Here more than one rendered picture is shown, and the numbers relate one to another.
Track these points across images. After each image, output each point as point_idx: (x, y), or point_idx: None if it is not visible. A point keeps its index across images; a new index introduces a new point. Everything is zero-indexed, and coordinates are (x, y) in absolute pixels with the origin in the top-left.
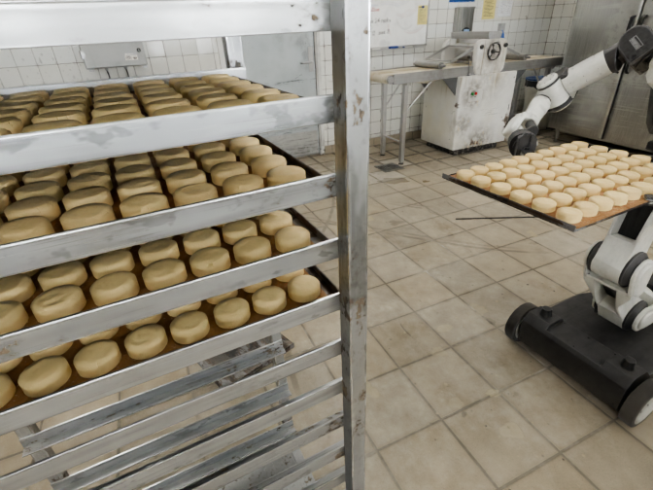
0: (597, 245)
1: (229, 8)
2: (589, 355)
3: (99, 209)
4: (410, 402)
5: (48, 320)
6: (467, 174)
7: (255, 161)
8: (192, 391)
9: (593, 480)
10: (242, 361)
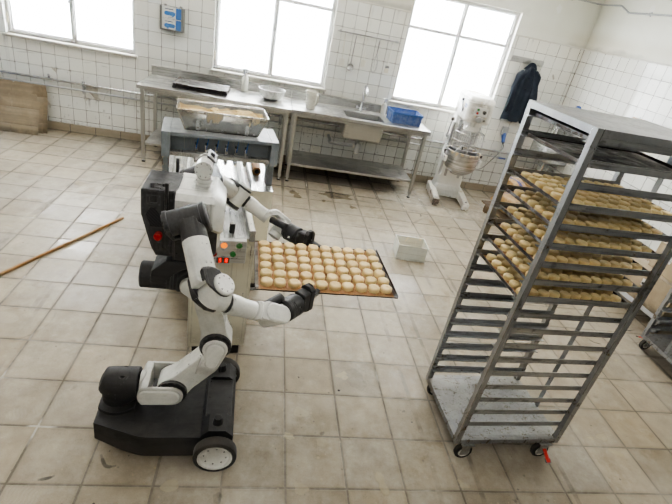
0: (225, 338)
1: (524, 188)
2: (229, 388)
3: None
4: (354, 457)
5: None
6: (388, 285)
7: (516, 230)
8: None
9: (282, 377)
10: (503, 374)
